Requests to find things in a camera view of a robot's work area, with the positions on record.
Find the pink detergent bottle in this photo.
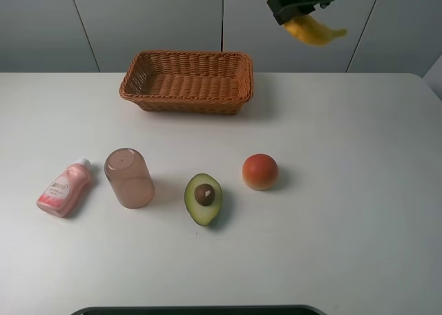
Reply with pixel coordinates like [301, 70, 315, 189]
[36, 158, 93, 218]

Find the translucent pink plastic cup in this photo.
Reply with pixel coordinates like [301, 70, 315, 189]
[104, 148, 155, 209]

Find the red orange tomato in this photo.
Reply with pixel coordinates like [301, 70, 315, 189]
[242, 153, 279, 191]

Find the black tray edge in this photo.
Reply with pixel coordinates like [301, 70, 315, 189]
[73, 305, 325, 315]

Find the yellow banana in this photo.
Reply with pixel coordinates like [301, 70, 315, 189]
[280, 4, 347, 46]

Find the halved avocado with pit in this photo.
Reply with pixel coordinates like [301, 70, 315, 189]
[184, 173, 222, 226]

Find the brown wicker basket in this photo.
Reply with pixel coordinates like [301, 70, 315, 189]
[119, 50, 254, 115]

